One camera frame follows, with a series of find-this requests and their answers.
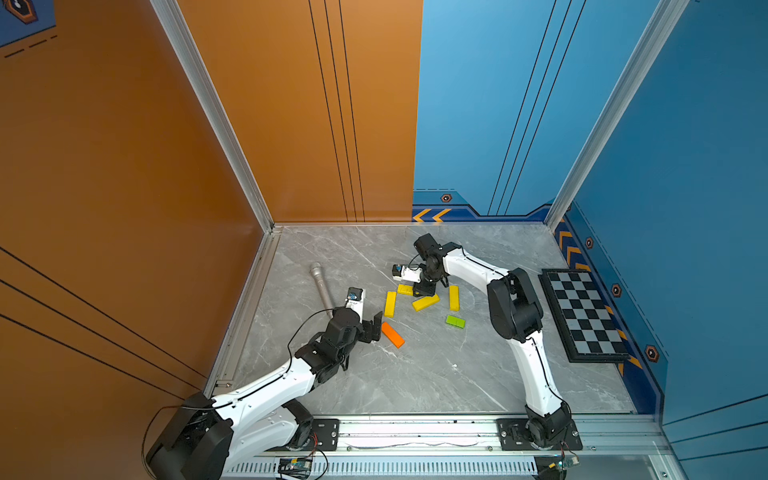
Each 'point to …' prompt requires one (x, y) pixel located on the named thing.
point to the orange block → (393, 335)
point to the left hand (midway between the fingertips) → (369, 306)
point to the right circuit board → (554, 467)
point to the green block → (456, 321)
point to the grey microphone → (315, 269)
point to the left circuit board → (295, 468)
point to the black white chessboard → (585, 326)
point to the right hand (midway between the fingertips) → (419, 285)
